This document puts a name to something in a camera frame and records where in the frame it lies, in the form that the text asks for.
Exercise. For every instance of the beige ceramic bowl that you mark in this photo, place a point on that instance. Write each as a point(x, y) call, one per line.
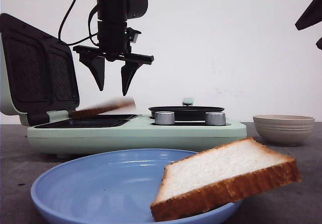
point(285, 130)

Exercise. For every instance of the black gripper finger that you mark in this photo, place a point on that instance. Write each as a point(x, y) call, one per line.
point(319, 44)
point(311, 16)

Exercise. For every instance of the black frying pan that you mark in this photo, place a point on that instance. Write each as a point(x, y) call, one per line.
point(187, 111)

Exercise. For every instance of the mint green breakfast maker base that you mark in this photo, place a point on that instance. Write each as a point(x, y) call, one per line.
point(106, 133)

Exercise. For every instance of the silver control knob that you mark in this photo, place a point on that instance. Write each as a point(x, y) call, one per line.
point(215, 118)
point(164, 118)

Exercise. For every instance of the blue plate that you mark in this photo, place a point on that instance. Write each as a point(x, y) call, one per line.
point(112, 187)

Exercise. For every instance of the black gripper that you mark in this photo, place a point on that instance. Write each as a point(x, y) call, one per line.
point(114, 44)

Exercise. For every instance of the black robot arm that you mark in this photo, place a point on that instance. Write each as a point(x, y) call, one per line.
point(117, 11)

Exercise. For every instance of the left silver control knob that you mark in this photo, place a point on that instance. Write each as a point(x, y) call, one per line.
point(164, 118)

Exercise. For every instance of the mint green sandwich maker lid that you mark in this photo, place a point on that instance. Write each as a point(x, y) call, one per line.
point(38, 81)

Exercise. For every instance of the right silver control knob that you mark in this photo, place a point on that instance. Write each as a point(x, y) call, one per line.
point(215, 118)

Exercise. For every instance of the bread slice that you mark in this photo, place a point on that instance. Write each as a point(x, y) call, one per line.
point(227, 173)
point(103, 108)

